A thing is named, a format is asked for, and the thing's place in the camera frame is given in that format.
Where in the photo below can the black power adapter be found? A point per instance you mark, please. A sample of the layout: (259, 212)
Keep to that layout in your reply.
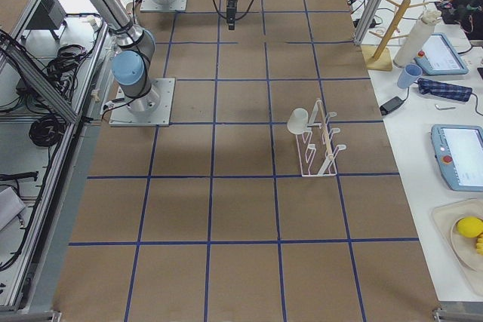
(391, 105)

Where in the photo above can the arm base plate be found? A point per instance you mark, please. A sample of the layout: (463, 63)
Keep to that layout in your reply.
(152, 110)
(163, 6)

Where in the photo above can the wooden mug tree stand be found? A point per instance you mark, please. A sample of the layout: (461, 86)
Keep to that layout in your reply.
(378, 58)

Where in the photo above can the white plastic cup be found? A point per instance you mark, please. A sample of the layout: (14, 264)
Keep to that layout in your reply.
(298, 122)

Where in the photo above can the white wire cup rack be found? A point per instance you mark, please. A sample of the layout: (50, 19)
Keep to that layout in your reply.
(316, 152)

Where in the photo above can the blue teach pendant near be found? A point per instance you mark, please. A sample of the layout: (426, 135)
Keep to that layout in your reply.
(458, 152)

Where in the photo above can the blue teach pendant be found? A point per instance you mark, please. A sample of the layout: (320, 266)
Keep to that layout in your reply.
(458, 152)
(438, 57)

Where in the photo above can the light blue cup on desk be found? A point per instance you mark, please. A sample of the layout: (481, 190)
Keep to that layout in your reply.
(410, 74)

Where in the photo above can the blue teach pendant far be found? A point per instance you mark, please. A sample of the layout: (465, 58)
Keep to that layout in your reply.
(438, 57)

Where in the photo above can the beige tall water bottle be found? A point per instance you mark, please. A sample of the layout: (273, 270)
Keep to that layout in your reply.
(417, 37)

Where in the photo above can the blue plaid cloth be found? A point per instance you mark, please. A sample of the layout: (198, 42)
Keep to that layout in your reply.
(444, 90)

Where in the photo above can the yellow lemon toy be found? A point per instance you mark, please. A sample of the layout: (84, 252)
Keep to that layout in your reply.
(470, 226)

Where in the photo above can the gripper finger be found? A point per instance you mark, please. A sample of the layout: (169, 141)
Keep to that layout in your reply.
(234, 4)
(229, 14)

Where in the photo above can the beige tray with fruit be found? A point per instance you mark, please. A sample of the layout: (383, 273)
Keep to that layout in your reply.
(464, 249)

